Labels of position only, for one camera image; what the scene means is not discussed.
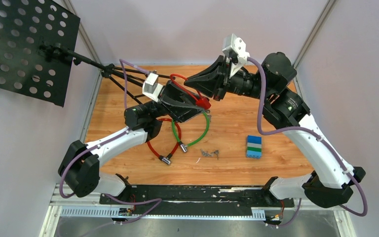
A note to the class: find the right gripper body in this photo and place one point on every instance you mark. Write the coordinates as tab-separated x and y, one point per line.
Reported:
227	82

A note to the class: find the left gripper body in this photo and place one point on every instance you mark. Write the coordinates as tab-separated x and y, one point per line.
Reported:
175	113

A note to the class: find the silver keys of wire lock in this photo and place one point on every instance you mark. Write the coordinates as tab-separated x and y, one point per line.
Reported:
209	116

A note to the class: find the green cable lock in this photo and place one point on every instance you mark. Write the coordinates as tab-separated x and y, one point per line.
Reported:
184	147

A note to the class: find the red cable lock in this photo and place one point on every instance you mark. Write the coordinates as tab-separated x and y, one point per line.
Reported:
167	159

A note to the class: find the silver keys of green lock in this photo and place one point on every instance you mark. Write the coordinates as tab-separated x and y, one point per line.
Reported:
215	153

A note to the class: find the silver keys of red lock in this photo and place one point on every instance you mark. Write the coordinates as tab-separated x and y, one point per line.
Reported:
205	154

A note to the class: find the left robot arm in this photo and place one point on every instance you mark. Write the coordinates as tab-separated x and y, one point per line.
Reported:
80	167

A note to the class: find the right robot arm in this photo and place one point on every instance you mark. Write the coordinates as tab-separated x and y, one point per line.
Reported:
330	183

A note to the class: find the blue green white brick stack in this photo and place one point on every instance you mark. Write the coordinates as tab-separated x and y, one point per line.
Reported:
253	147

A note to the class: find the black perforated music stand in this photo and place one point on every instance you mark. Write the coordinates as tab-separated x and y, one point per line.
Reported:
37	49

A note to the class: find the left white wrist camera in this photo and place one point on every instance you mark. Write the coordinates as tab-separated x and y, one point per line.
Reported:
152	88

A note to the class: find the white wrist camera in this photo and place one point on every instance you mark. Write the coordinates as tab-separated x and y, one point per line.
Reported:
234	48
152	88

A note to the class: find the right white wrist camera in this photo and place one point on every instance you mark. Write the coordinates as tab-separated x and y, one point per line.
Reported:
234	48

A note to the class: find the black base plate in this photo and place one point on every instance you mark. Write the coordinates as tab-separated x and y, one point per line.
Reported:
196	200

